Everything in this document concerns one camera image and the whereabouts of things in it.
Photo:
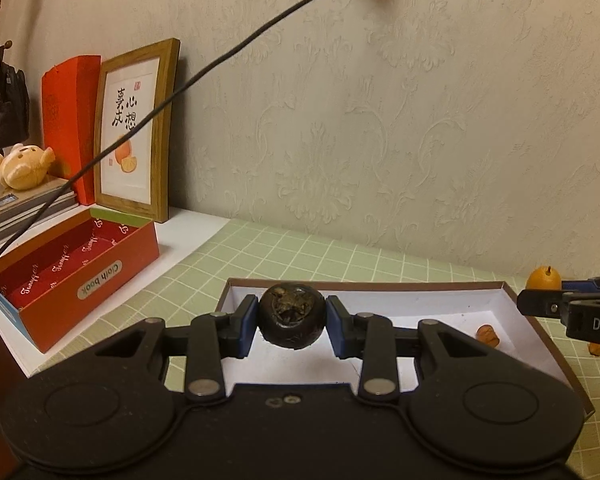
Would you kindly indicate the red paper bag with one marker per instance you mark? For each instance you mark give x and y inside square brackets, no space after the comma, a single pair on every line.
[70,110]

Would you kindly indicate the beige plush toy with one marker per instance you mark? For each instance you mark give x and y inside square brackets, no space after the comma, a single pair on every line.
[22,167]

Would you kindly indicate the large brown dried fruit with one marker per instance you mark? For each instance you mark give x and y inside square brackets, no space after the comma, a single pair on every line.
[597,349]

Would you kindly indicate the grey digital scale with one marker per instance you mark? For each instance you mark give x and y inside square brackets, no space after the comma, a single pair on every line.
[35,200]

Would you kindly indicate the small orange mandarin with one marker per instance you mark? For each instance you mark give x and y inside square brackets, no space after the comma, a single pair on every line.
[543,278]

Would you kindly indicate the white shallow cardboard tray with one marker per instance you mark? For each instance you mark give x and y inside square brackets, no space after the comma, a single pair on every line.
[430,310]

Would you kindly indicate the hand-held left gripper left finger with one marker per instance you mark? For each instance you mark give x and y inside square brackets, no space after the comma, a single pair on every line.
[247,325]

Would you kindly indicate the large black bag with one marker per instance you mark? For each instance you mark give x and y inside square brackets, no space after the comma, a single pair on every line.
[7,105]

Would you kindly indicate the wooden framed picture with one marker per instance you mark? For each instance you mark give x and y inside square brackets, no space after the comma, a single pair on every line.
[130,180]

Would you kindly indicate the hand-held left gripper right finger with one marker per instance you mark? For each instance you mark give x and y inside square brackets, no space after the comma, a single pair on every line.
[337,327]

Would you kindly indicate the small brown dried fruit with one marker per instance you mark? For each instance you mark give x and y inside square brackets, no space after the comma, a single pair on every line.
[487,335]

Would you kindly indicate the red open cardboard box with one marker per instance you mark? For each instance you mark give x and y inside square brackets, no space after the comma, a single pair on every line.
[110,270]

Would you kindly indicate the dark brown round fruit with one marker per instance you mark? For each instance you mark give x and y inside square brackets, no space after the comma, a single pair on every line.
[290,330]

